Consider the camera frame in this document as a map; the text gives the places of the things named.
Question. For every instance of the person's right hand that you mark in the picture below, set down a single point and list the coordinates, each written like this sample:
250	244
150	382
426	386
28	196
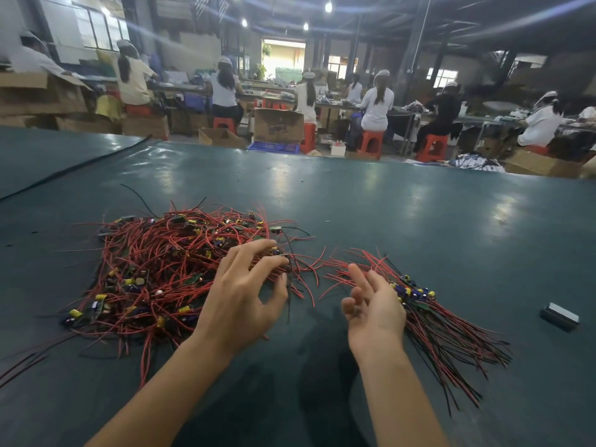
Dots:
377	316

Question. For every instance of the person's left hand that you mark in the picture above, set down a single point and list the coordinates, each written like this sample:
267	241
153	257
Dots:
237	302

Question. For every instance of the person's right forearm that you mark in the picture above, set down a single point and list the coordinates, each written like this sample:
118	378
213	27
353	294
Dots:
400	405

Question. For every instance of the person's left forearm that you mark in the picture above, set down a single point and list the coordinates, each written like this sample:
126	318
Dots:
154	395

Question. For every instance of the dark green table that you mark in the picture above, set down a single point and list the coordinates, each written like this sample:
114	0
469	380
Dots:
484	228

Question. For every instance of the blue plastic crate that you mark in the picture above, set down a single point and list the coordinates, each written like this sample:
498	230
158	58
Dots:
275	147

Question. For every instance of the red plastic stool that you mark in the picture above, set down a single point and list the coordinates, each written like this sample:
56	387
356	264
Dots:
224	123
138	110
309	137
372	142
433	148
537	150

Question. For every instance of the small black grey block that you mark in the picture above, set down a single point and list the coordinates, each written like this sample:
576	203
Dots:
560	316

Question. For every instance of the heap of black white items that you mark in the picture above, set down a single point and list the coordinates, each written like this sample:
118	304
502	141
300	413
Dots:
478	163

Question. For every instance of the yellow sack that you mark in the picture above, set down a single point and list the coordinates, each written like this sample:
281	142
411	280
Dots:
109	107

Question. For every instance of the large open cardboard box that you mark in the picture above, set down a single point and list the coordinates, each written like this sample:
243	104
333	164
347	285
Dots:
42	93

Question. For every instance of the grid window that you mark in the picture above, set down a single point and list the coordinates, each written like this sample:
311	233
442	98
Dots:
101	28

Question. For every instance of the round ceiling lamp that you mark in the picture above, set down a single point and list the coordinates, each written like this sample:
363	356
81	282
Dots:
328	7

